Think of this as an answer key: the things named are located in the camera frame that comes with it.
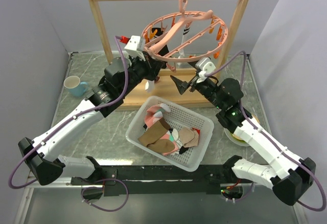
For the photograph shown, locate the light blue mug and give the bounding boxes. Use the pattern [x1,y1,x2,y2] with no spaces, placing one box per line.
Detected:
[63,76,88,97]

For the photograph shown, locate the pink round clip hanger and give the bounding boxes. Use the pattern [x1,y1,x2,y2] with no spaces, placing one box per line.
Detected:
[141,0,229,72]

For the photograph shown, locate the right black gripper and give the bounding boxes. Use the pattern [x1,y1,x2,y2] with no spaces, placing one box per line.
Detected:
[170,59,224,109]

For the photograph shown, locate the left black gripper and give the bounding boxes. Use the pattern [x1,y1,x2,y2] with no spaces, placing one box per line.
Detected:
[120,50,164,97]

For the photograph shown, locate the yellow bowl on plate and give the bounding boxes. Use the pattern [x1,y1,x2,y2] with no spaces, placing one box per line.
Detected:
[224,116,265,152]

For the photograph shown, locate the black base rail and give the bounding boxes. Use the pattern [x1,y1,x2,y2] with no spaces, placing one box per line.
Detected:
[71,165,238,196]

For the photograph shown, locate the pile of socks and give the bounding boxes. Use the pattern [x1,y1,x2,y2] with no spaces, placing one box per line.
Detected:
[138,103,200,156]

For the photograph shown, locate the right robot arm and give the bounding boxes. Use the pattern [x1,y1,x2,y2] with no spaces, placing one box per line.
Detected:
[171,76,316,206]

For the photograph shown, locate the white plastic basket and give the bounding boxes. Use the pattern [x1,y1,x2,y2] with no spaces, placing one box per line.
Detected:
[126,96,214,172]

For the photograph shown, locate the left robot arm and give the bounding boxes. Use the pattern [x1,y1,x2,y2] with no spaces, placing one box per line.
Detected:
[18,55,165,186]

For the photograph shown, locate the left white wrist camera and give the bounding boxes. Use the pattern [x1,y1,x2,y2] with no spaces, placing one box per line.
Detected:
[124,35,146,61]

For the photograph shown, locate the wooden hanger rack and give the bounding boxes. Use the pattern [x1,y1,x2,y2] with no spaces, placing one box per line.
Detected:
[88,0,249,109]

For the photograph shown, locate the aluminium frame rail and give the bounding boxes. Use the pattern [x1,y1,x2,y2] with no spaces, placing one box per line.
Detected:
[24,164,297,189]

